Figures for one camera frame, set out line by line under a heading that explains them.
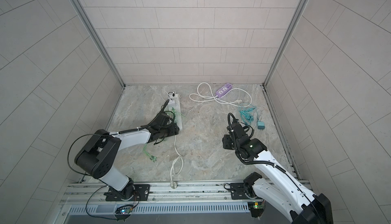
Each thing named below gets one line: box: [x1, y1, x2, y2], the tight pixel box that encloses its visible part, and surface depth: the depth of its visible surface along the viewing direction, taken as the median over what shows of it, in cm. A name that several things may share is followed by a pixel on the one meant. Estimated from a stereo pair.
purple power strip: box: [215, 82, 233, 98], surface depth 113 cm
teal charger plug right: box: [257, 121, 266, 130], surface depth 94 cm
